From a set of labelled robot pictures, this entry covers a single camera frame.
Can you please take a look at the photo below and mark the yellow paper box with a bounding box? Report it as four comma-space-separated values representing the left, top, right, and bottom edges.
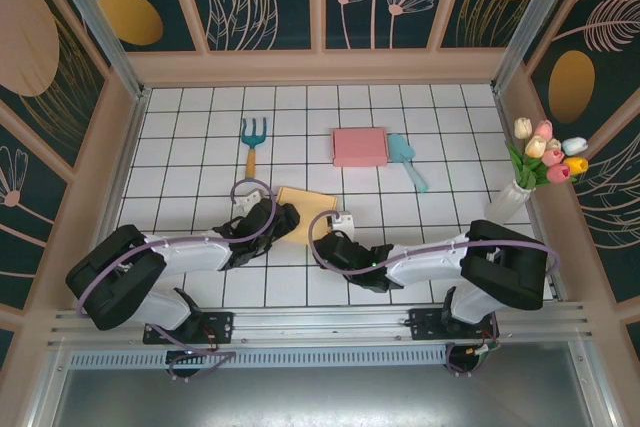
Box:
274, 185, 339, 247

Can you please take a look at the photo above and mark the pink paper box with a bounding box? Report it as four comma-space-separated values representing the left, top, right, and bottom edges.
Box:
331, 126, 391, 168

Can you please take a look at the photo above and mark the light teal garden trowel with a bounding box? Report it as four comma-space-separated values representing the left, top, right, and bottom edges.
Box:
386, 132, 430, 194

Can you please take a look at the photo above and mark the white ribbed vase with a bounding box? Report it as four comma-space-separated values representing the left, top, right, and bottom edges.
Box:
483, 179, 536, 226

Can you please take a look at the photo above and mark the artificial tulip bouquet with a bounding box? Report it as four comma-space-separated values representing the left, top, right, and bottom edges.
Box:
504, 116, 590, 192

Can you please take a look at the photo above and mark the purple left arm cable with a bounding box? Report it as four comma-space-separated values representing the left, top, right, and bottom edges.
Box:
75, 176, 277, 383

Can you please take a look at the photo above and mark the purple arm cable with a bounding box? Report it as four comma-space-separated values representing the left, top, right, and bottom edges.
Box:
75, 176, 277, 383
308, 212, 560, 378

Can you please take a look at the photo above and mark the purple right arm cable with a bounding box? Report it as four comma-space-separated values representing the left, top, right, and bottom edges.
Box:
308, 212, 560, 378

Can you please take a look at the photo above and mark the teal garden fork wooden handle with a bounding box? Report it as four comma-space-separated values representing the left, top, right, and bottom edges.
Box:
238, 116, 269, 183

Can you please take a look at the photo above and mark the aluminium mounting rail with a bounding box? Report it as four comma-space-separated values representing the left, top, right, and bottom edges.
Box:
47, 302, 594, 349

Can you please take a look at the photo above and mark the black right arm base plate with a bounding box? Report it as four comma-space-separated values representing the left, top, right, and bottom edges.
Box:
408, 307, 503, 343

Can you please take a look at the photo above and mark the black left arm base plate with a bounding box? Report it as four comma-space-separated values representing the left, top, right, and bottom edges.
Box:
143, 310, 236, 347

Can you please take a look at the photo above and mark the slotted grey cable duct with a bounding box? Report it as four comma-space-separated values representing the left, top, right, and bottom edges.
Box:
66, 349, 451, 372

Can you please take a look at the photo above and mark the aluminium left corner post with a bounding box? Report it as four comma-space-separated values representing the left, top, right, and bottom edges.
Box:
39, 0, 152, 101

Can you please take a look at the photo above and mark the aluminium corner post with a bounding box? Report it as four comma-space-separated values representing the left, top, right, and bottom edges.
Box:
39, 0, 152, 101
490, 0, 587, 96

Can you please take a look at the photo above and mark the aluminium right corner post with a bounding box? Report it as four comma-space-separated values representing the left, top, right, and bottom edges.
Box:
490, 0, 587, 96

